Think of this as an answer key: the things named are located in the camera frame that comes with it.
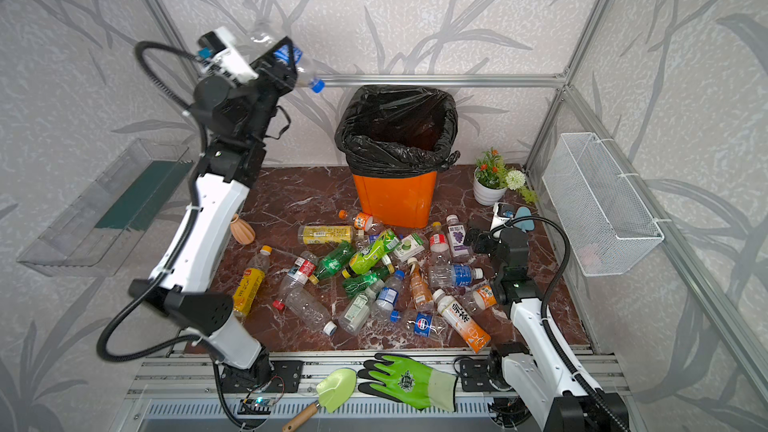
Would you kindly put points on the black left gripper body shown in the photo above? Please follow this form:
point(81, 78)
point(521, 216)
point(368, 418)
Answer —
point(271, 66)

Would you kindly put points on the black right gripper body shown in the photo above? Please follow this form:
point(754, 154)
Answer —
point(491, 239)

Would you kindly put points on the clear Pepsi bottle blue label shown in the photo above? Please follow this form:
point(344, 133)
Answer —
point(266, 39)

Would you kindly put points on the purple grape label bottle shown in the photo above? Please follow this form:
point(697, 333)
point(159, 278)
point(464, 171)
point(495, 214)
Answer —
point(457, 233)

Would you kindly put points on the small orange label bottle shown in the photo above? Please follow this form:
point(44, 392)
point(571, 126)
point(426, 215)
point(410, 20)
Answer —
point(480, 298)

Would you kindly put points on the orange white label juice bottle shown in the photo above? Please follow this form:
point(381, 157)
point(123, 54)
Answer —
point(461, 321)

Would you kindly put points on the bright green label bottle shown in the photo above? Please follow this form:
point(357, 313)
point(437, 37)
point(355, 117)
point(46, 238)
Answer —
point(363, 261)

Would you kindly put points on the yellow label tea bottle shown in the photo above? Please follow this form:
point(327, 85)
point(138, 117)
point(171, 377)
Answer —
point(323, 234)

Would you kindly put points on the yellow iced tea bottle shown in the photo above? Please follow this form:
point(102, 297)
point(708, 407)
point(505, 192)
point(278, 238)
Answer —
point(252, 278)

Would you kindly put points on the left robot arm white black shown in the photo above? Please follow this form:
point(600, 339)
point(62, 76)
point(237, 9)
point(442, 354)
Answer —
point(232, 107)

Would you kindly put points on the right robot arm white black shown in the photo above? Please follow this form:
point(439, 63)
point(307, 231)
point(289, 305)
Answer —
point(556, 389)

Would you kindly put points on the orange trash bin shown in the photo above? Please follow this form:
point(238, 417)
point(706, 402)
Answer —
point(400, 202)

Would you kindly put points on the black bin liner bag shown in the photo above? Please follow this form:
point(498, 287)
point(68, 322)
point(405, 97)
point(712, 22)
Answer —
point(398, 131)

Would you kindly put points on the orange cap bottle near bin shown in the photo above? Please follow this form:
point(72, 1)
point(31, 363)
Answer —
point(363, 221)

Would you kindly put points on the light blue garden trowel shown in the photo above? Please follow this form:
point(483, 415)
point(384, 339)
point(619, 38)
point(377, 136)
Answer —
point(526, 225)

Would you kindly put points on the red label yellow cap bottle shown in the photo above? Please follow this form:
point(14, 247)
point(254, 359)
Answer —
point(439, 247)

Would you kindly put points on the white pot with flowers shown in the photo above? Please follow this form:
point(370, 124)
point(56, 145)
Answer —
point(492, 179)

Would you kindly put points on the blue label water bottle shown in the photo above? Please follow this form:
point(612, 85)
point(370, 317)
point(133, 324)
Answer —
point(453, 275)

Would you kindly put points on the white green lime drink bottle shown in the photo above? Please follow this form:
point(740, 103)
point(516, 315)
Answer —
point(414, 245)

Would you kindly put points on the amber tea bottle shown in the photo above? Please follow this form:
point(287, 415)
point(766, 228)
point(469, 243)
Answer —
point(420, 293)

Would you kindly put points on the crushed Pepsi bottle front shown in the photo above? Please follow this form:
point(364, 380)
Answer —
point(421, 324)

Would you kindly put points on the blue cap water bottle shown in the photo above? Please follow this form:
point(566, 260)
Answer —
point(388, 296)

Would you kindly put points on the small green soda bottle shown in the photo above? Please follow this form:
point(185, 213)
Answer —
point(369, 284)

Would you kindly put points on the peach ceramic vase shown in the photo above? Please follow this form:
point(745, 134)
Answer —
point(241, 230)

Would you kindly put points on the green work glove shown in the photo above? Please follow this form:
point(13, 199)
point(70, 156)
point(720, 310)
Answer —
point(402, 379)

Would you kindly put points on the pale green label bottle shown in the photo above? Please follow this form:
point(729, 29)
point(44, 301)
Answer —
point(356, 314)

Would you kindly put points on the dark green Sprite bottle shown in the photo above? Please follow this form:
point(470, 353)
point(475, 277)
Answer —
point(334, 262)

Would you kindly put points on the clear bottle red label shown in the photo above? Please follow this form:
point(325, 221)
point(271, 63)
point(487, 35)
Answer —
point(303, 268)

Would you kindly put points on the clear unlabelled white cap bottle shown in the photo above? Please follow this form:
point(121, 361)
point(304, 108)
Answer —
point(309, 310)

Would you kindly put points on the light green garden trowel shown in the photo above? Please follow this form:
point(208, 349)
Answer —
point(333, 392)

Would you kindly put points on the small circuit board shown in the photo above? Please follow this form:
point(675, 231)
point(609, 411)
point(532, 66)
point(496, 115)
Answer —
point(257, 405)

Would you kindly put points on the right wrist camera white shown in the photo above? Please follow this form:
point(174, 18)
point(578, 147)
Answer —
point(502, 213)

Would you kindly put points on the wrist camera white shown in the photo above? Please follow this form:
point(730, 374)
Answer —
point(502, 213)
point(219, 48)

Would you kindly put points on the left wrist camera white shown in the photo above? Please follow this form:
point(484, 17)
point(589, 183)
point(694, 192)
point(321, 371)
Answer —
point(219, 48)

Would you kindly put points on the white wire mesh basket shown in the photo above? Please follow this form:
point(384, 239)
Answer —
point(609, 226)

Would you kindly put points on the clear acrylic wall shelf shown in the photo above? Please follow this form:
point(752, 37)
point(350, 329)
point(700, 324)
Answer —
point(95, 234)

